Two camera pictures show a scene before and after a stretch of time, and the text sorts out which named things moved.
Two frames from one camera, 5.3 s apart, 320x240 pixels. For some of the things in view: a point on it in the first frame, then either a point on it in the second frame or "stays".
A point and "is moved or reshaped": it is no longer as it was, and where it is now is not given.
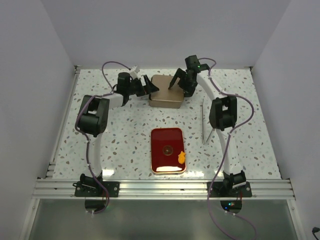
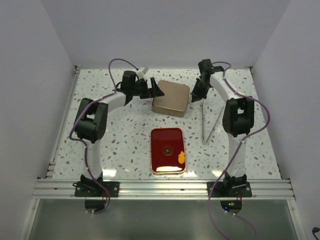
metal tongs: (203, 142) stays
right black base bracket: (225, 189) stays
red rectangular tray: (166, 144) stays
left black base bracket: (93, 189) stays
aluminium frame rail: (165, 189) stays
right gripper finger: (179, 73) -> (196, 95)
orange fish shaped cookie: (181, 157) stays
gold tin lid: (162, 82) is moved or reshaped
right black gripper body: (187, 85) -> (205, 87)
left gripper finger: (148, 85) -> (155, 91)
